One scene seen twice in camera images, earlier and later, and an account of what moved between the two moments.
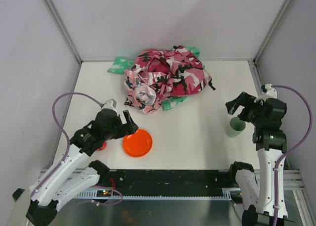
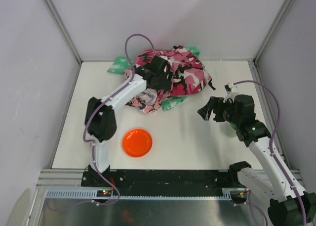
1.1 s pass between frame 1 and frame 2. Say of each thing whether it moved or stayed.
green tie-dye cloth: stayed
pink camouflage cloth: stayed
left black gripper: moved
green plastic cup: stayed
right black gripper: moved
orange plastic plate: stayed
